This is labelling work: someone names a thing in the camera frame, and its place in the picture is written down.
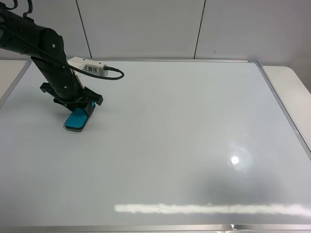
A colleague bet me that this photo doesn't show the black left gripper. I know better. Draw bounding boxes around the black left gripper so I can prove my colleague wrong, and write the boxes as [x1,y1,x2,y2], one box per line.
[39,59,103,116]

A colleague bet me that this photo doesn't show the blue whiteboard eraser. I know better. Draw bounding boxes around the blue whiteboard eraser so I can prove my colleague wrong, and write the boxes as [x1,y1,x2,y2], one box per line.
[64,108,92,132]

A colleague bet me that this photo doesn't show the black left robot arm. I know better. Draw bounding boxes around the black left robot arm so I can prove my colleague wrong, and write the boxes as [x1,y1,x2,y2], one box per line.
[0,9,103,116]

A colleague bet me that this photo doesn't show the white aluminium-framed whiteboard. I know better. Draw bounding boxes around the white aluminium-framed whiteboard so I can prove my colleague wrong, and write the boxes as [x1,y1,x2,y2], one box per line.
[0,60,311,233]

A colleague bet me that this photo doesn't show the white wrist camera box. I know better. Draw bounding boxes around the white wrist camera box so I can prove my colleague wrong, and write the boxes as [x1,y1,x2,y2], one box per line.
[68,57,108,77]

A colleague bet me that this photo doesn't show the black camera cable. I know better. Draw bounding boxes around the black camera cable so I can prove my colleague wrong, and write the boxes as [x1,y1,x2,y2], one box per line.
[0,0,125,82]

